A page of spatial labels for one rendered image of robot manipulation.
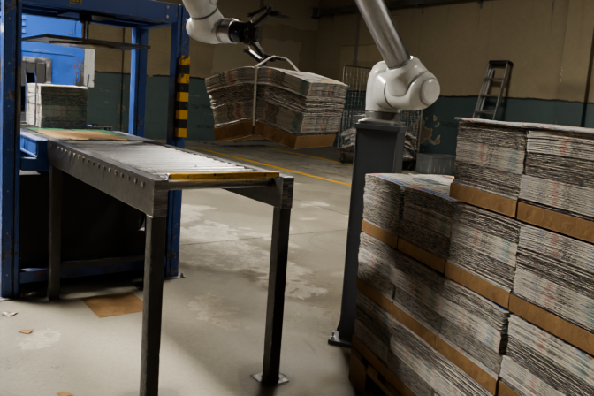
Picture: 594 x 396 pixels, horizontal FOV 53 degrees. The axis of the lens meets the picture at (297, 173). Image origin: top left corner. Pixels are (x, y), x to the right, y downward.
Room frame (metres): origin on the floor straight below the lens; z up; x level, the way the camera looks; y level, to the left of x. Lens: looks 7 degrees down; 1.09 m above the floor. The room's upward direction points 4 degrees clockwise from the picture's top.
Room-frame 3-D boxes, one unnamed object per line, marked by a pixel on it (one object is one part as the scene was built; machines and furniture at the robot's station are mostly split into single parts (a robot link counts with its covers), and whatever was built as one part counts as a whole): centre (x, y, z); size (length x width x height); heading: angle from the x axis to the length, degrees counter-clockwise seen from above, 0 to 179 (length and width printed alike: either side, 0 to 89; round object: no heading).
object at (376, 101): (2.68, -0.37, 1.17); 0.18 x 0.16 x 0.22; 28
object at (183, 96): (3.38, 0.67, 1.05); 0.05 x 0.05 x 0.45; 36
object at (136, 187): (2.44, 0.83, 0.74); 1.34 x 0.05 x 0.12; 36
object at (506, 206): (1.67, -0.67, 0.86); 0.38 x 0.29 x 0.04; 110
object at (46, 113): (3.87, 1.57, 0.93); 0.38 x 0.30 x 0.26; 36
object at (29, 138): (3.41, 1.23, 0.75); 0.70 x 0.65 x 0.10; 36
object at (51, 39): (3.41, 1.23, 1.30); 0.55 x 0.55 x 0.03; 36
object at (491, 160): (1.67, -0.67, 0.95); 0.38 x 0.29 x 0.23; 110
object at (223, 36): (2.22, 0.28, 1.31); 0.09 x 0.06 x 0.09; 149
